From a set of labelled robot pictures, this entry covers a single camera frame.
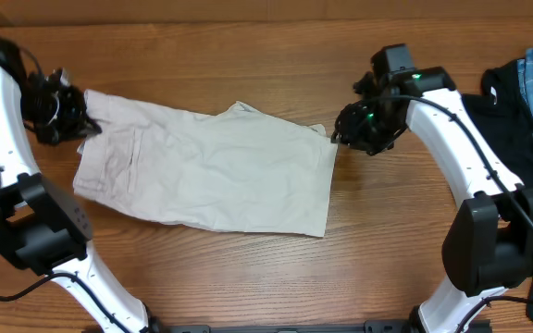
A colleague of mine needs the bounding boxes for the black shirt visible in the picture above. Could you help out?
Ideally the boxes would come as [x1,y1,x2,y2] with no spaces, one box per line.
[460,58,533,325]

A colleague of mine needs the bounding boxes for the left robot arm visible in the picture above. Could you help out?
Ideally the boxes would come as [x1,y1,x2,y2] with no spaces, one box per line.
[0,37,162,332]

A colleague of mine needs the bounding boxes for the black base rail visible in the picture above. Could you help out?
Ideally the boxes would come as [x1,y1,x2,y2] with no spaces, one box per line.
[164,320,415,333]

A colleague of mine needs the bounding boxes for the beige shorts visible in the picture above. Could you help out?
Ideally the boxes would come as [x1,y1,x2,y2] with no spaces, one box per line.
[73,90,337,237]

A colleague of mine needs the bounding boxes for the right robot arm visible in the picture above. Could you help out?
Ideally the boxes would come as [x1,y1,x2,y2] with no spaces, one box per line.
[331,44,533,333]

